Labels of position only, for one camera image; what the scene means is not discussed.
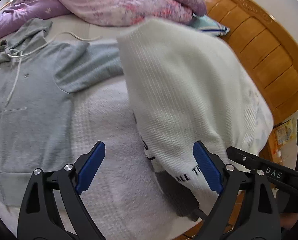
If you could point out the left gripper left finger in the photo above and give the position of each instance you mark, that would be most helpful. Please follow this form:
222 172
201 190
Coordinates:
52 208

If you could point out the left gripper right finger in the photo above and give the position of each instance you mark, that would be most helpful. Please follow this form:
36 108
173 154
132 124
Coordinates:
245 207

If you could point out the white knit sweater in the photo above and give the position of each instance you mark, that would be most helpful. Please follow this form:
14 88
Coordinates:
185 86

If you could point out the yellow snack packet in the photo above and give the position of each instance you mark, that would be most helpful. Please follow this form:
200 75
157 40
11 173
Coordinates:
285 132

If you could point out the white bed sheet mattress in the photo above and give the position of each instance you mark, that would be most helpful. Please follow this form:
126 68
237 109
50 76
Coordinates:
127 199

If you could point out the grey zip hoodie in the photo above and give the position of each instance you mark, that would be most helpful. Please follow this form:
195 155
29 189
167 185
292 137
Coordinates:
37 83

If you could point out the wooden headboard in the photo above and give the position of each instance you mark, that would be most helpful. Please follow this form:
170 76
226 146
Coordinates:
266 50

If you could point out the blue striped pillow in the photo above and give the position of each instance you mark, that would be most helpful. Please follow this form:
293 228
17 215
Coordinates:
209 26

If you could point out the purple floral quilt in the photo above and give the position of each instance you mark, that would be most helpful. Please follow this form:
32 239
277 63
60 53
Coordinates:
106 13

